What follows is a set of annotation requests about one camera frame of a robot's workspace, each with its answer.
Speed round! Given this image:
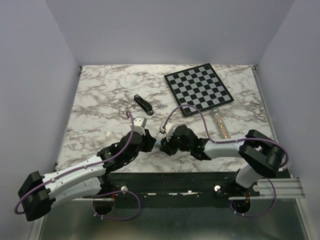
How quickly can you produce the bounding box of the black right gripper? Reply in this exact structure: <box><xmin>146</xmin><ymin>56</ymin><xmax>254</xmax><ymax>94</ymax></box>
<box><xmin>159</xmin><ymin>130</ymin><xmax>192</xmax><ymax>157</ymax></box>

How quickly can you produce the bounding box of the black stapler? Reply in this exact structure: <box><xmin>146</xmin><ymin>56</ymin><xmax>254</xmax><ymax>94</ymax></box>
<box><xmin>133</xmin><ymin>94</ymin><xmax>154</xmax><ymax>116</ymax></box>

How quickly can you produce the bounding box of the light blue mini stapler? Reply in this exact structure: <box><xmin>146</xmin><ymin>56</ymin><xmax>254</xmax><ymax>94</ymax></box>
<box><xmin>154</xmin><ymin>139</ymin><xmax>162</xmax><ymax>148</ymax></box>

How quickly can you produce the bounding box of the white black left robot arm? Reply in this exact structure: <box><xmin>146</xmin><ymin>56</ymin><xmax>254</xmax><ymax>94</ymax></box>
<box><xmin>15</xmin><ymin>129</ymin><xmax>156</xmax><ymax>222</ymax></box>

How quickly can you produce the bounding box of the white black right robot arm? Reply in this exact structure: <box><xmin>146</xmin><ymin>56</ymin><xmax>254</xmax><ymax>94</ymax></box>
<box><xmin>159</xmin><ymin>123</ymin><xmax>288</xmax><ymax>196</ymax></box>

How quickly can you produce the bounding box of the glitter filled clear tube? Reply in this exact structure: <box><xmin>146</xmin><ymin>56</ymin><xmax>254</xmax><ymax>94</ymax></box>
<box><xmin>210</xmin><ymin>108</ymin><xmax>231</xmax><ymax>139</ymax></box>

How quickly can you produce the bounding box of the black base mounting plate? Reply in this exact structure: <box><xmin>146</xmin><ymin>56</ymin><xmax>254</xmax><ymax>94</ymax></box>
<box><xmin>51</xmin><ymin>172</ymin><xmax>293</xmax><ymax>210</ymax></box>

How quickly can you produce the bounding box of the black grey chessboard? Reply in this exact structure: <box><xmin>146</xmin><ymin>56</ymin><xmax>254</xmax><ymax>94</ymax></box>
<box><xmin>164</xmin><ymin>63</ymin><xmax>234</xmax><ymax>117</ymax></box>

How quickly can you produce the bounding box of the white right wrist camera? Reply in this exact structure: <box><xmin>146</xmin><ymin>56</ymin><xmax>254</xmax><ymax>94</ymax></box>
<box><xmin>159</xmin><ymin>122</ymin><xmax>175</xmax><ymax>141</ymax></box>

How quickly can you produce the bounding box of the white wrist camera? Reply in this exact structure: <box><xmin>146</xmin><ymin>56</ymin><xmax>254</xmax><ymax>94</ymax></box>
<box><xmin>159</xmin><ymin>122</ymin><xmax>175</xmax><ymax>141</ymax></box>
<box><xmin>131</xmin><ymin>116</ymin><xmax>147</xmax><ymax>136</ymax></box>

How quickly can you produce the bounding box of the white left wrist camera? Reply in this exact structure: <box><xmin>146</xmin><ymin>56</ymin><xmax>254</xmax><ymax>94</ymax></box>
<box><xmin>131</xmin><ymin>116</ymin><xmax>147</xmax><ymax>136</ymax></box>

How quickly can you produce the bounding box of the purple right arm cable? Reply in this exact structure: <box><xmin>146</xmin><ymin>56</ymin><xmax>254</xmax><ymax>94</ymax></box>
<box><xmin>161</xmin><ymin>105</ymin><xmax>290</xmax><ymax>218</ymax></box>

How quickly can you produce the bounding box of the aluminium frame rail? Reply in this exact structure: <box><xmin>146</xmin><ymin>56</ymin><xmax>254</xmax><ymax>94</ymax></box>
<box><xmin>39</xmin><ymin>178</ymin><xmax>306</xmax><ymax>201</ymax></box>

